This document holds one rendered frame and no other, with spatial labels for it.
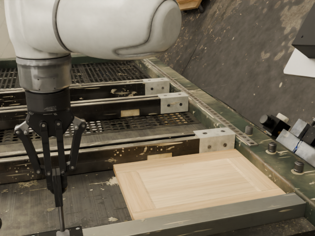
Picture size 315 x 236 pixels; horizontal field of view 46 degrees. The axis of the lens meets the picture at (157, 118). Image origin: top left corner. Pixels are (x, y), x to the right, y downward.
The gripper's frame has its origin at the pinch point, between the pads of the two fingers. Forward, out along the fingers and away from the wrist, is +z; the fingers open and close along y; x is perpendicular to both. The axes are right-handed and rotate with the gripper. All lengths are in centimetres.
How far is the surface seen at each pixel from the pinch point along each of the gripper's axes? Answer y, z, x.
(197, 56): 148, 37, 287
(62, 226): 0.2, 9.3, 0.2
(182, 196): 30.5, 14.7, 12.0
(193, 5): 162, -9, 338
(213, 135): 49, 9, 35
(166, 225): 21.9, 12.4, -1.4
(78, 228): 3.3, 11.5, 1.8
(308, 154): 76, 13, 21
